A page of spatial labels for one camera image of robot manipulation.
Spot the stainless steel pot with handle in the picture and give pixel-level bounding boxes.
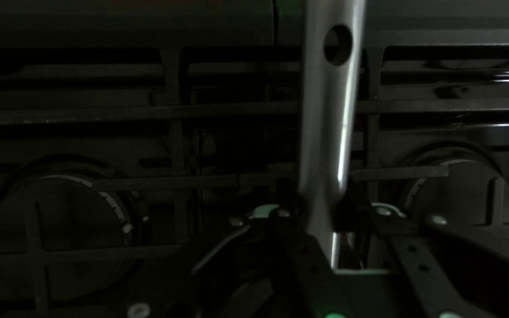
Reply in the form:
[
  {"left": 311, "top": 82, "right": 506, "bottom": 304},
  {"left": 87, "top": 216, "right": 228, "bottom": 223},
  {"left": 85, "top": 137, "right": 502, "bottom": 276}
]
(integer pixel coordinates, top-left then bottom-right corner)
[{"left": 297, "top": 0, "right": 403, "bottom": 318}]

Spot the black cast iron stove grate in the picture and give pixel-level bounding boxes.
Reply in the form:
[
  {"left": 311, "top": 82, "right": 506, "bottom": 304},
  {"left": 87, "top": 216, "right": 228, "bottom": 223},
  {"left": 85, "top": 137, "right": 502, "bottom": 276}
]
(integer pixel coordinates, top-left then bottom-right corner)
[{"left": 0, "top": 47, "right": 509, "bottom": 318}]

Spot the large black gas burner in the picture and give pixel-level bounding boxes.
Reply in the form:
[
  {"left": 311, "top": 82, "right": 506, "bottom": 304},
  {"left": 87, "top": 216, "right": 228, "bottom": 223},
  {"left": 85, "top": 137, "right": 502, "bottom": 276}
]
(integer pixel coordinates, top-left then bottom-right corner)
[{"left": 0, "top": 154, "right": 150, "bottom": 297}]

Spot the black round gas burner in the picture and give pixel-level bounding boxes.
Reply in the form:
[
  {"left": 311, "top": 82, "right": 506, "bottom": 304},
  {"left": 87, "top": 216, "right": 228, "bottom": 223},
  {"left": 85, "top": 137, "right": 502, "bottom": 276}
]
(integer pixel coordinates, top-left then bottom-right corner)
[{"left": 394, "top": 144, "right": 509, "bottom": 237}]

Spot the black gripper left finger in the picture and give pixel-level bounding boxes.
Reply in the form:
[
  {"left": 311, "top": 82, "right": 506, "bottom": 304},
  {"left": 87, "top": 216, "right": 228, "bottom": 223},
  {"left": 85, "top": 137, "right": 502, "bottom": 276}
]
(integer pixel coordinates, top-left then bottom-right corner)
[{"left": 191, "top": 202, "right": 357, "bottom": 318}]

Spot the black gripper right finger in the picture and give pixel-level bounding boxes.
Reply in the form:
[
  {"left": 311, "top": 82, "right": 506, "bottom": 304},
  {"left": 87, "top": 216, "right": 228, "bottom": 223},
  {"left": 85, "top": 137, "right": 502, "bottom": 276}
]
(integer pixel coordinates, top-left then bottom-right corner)
[{"left": 332, "top": 200, "right": 509, "bottom": 318}]

